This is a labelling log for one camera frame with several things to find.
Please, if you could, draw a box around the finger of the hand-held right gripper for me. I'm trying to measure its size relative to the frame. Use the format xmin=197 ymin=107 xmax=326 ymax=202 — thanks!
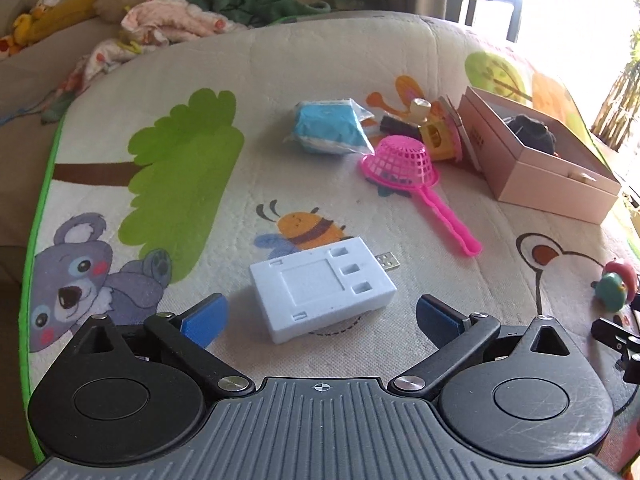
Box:
xmin=590 ymin=316 xmax=640 ymax=386

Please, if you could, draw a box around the yellow plastic toy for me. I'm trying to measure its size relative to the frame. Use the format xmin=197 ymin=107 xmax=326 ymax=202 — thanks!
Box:
xmin=417 ymin=122 xmax=456 ymax=162

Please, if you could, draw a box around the pink patterned cloth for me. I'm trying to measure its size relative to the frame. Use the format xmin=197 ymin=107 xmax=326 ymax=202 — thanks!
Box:
xmin=42 ymin=0 xmax=246 ymax=111

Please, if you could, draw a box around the printed animal play mat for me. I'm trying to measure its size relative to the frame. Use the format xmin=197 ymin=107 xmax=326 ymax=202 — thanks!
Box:
xmin=17 ymin=10 xmax=640 ymax=480

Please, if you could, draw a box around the black plush toy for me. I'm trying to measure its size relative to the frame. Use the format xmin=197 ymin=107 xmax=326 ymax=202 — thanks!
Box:
xmin=502 ymin=115 xmax=558 ymax=156

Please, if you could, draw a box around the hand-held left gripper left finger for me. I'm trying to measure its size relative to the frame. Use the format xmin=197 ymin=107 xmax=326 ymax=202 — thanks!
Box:
xmin=62 ymin=292 xmax=253 ymax=400

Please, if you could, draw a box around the teal and pink bird toy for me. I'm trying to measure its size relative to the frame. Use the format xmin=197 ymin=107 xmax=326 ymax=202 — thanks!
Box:
xmin=592 ymin=259 xmax=638 ymax=306

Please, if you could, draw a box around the pink cardboard box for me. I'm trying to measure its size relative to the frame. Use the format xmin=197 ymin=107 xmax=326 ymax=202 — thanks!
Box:
xmin=457 ymin=86 xmax=622 ymax=225

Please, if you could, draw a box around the white printed plastic case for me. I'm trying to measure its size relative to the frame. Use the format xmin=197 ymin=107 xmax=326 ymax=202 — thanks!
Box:
xmin=249 ymin=235 xmax=401 ymax=345

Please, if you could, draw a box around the blue packet in clear wrap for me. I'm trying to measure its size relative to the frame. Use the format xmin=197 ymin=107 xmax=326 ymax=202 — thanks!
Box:
xmin=282 ymin=99 xmax=378 ymax=156

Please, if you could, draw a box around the toy bottle with beige cap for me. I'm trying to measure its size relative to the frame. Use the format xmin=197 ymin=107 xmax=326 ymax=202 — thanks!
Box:
xmin=380 ymin=99 xmax=433 ymax=138

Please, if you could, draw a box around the pink plastic strainer scoop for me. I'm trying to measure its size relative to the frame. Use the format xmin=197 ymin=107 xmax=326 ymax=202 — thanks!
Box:
xmin=357 ymin=135 xmax=483 ymax=257

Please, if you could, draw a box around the black window frame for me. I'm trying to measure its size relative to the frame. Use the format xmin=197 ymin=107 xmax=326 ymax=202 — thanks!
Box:
xmin=460 ymin=0 xmax=531 ymax=43

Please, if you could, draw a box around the small yellow plush toy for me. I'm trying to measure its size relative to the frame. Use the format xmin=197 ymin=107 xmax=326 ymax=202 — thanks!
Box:
xmin=0 ymin=0 xmax=61 ymax=56

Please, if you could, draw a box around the long yellow plush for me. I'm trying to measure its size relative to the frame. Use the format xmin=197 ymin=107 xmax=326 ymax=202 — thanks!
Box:
xmin=27 ymin=0 xmax=103 ymax=43

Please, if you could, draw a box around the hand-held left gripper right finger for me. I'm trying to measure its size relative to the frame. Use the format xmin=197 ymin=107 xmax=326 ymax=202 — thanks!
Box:
xmin=390 ymin=294 xmax=581 ymax=400

